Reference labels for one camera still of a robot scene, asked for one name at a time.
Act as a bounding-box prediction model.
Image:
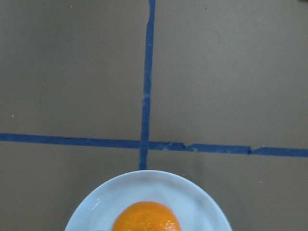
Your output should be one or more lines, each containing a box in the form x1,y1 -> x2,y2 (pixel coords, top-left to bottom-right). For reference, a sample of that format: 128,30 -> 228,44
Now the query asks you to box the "orange mandarin fruit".
112,201 -> 181,231

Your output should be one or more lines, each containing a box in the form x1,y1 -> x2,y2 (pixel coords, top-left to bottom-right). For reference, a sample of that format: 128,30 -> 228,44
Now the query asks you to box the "light blue plate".
64,169 -> 233,231

